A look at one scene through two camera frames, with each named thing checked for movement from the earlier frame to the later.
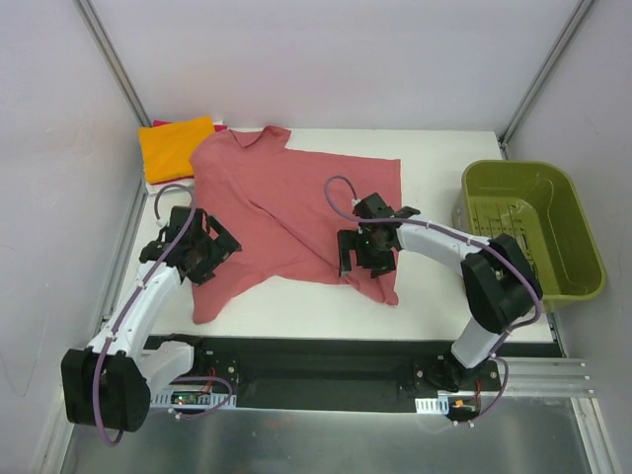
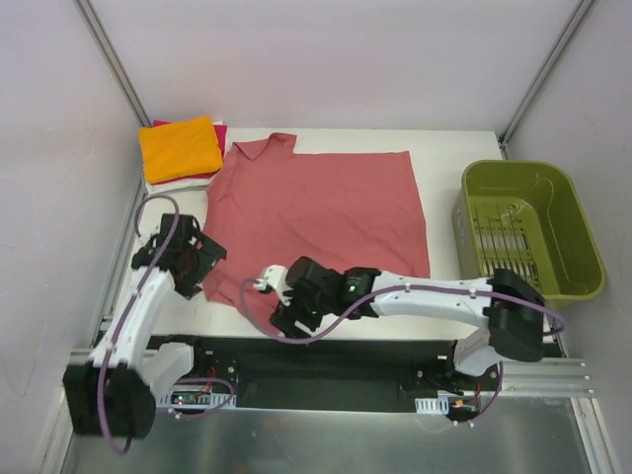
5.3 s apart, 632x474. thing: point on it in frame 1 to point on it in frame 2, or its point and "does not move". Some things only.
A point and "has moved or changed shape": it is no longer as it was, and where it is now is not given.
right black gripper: (360, 254) to (287, 321)
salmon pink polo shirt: (286, 210) has moved or changed shape
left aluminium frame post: (114, 62) does not move
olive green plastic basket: (540, 205) does not move
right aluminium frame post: (504, 135) does not move
